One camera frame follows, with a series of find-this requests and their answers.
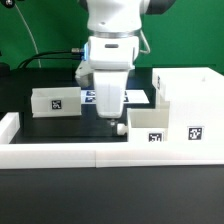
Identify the paper sheet with fiducial tags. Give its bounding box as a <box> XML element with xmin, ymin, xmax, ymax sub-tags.
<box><xmin>81</xmin><ymin>90</ymin><xmax>150</xmax><ymax>104</ymax></box>

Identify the white front drawer with tag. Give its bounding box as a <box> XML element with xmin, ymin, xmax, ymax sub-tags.
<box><xmin>116</xmin><ymin>108</ymin><xmax>169</xmax><ymax>143</ymax></box>

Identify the white drawer with tag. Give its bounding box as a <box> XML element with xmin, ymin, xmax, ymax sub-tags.
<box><xmin>31</xmin><ymin>87</ymin><xmax>81</xmax><ymax>118</ymax></box>
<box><xmin>116</xmin><ymin>108</ymin><xmax>169</xmax><ymax>143</ymax></box>

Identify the white rear drawer with tag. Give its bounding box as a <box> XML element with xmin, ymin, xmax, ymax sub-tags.
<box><xmin>31</xmin><ymin>87</ymin><xmax>81</xmax><ymax>118</ymax></box>

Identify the black camera mount top left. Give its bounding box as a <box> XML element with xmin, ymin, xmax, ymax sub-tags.
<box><xmin>0</xmin><ymin>0</ymin><xmax>23</xmax><ymax>8</ymax></box>

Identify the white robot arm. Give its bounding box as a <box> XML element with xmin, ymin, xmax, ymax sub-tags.
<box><xmin>76</xmin><ymin>0</ymin><xmax>176</xmax><ymax>120</ymax></box>

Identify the white drawer cabinet box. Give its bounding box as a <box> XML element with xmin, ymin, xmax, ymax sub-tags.
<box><xmin>152</xmin><ymin>67</ymin><xmax>224</xmax><ymax>143</ymax></box>

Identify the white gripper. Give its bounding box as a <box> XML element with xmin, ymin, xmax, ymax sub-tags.
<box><xmin>75</xmin><ymin>62</ymin><xmax>135</xmax><ymax>127</ymax></box>

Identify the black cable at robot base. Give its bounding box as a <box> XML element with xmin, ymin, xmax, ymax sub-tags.
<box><xmin>17</xmin><ymin>48</ymin><xmax>85</xmax><ymax>70</ymax></box>

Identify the white U-shaped fence frame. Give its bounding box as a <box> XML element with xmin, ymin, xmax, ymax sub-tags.
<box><xmin>0</xmin><ymin>112</ymin><xmax>224</xmax><ymax>169</ymax></box>

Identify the thin white cable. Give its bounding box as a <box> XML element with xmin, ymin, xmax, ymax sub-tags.
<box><xmin>13</xmin><ymin>3</ymin><xmax>42</xmax><ymax>69</ymax></box>

